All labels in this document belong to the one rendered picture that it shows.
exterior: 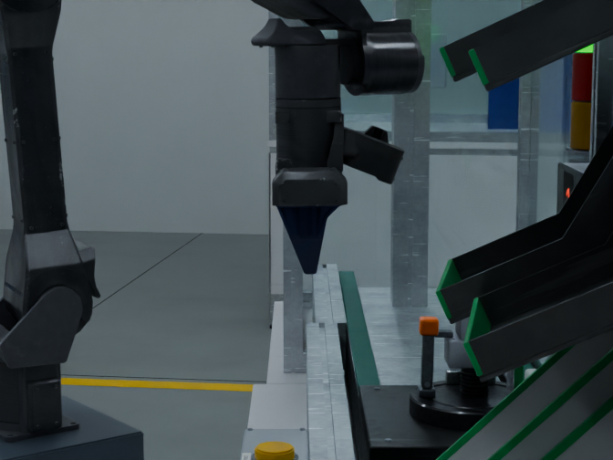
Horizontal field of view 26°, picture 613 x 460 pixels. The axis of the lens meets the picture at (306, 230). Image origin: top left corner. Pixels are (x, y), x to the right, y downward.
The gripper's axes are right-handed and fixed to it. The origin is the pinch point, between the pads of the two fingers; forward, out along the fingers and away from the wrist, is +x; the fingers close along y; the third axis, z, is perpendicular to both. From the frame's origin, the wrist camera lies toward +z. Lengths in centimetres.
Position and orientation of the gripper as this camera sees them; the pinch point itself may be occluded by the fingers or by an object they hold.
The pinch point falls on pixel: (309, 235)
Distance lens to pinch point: 118.1
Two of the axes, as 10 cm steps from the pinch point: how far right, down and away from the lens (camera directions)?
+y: 0.0, -1.5, 9.9
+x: 0.1, 9.9, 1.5
